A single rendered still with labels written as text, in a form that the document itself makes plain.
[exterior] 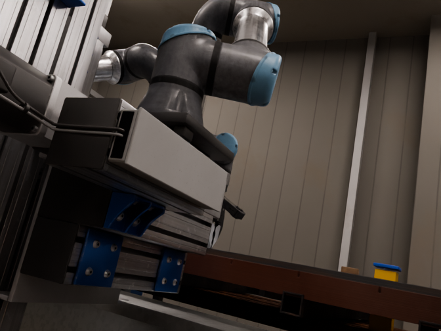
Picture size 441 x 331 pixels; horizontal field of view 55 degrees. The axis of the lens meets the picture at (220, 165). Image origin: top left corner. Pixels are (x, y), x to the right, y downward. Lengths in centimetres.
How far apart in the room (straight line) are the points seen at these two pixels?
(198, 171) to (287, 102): 370
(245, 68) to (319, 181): 310
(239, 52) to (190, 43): 10
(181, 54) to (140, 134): 41
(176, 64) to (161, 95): 8
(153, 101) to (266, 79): 23
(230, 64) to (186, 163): 34
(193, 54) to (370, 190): 311
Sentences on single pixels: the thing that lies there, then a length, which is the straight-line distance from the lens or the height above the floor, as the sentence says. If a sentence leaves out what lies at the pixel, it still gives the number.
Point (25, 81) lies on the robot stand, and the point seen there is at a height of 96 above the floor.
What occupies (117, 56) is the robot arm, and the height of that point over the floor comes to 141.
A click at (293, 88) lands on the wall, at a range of 434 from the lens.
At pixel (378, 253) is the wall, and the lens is 375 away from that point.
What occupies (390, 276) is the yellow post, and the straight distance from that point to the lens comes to 117.
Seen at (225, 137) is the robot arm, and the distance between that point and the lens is 125.
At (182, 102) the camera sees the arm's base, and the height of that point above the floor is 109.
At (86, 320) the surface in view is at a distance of 133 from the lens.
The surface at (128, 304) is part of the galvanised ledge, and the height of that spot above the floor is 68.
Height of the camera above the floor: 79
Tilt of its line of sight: 14 degrees up
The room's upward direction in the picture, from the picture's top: 12 degrees clockwise
